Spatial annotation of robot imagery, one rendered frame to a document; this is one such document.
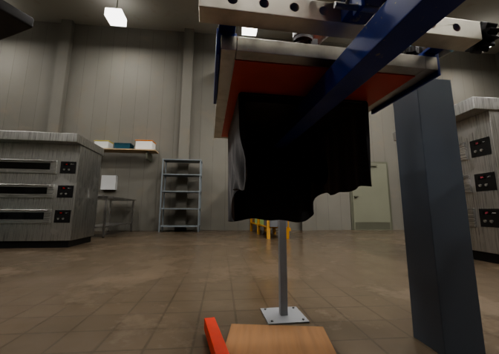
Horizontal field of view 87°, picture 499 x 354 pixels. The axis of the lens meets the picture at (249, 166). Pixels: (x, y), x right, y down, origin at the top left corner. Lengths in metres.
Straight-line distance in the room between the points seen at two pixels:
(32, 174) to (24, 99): 5.29
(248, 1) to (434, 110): 1.09
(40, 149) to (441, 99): 5.17
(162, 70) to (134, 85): 1.00
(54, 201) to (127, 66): 5.60
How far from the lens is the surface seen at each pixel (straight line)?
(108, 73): 9.70
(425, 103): 1.51
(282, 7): 0.67
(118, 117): 9.02
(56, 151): 5.25
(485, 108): 4.12
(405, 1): 0.52
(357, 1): 0.63
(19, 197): 5.37
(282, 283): 1.62
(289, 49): 0.72
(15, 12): 0.72
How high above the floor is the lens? 0.58
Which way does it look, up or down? 9 degrees up
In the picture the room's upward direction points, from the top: straight up
